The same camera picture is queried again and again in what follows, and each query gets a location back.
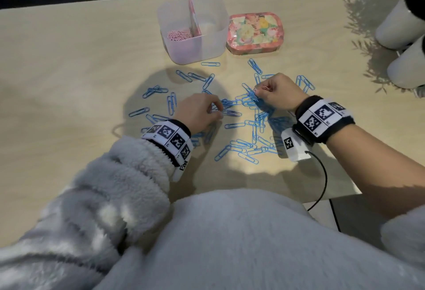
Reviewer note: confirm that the person's left hand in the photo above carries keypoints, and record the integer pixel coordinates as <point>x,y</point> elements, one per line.
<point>199,112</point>

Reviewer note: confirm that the person's right hand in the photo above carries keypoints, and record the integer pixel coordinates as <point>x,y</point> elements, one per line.
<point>282,92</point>

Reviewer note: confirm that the single pink paper clip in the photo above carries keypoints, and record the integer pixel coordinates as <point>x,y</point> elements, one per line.
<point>266,87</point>

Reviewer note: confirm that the group of blue paper clips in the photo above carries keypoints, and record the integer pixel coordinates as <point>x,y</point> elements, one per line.
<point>172,102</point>

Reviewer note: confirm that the clear plastic divided box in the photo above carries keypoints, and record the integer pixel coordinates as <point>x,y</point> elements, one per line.
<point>196,50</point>

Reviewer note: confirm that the heap of pink paper clips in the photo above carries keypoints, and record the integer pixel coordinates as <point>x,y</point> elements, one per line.
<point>179,35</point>

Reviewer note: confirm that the person's left forearm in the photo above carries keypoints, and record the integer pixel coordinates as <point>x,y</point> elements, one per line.
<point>99,200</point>

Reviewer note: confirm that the person's right forearm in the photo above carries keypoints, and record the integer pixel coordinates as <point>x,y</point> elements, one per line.
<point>375,166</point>

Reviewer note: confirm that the floral tin lid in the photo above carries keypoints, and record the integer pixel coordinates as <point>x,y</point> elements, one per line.
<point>255,32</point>

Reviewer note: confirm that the left marker wristband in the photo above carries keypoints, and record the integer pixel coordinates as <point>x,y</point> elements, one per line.
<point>169,138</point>

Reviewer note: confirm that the marker wristband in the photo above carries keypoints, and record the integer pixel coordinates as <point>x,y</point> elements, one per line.
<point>323,117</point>
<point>169,138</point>

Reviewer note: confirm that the right marker wristband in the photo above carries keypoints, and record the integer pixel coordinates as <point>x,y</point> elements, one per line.
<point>323,117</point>

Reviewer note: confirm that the white plant pot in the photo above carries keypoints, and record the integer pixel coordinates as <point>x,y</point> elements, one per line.
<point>406,67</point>
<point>395,30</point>

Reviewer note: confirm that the small silver object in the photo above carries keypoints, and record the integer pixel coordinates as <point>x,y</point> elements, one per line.
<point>421,91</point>

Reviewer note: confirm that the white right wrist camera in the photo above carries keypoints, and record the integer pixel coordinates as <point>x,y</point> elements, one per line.
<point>295,147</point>

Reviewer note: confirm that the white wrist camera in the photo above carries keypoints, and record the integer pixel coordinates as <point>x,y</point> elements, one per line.
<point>295,147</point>
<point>181,170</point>

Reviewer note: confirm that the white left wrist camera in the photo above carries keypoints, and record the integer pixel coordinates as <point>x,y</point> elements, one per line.
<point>181,170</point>

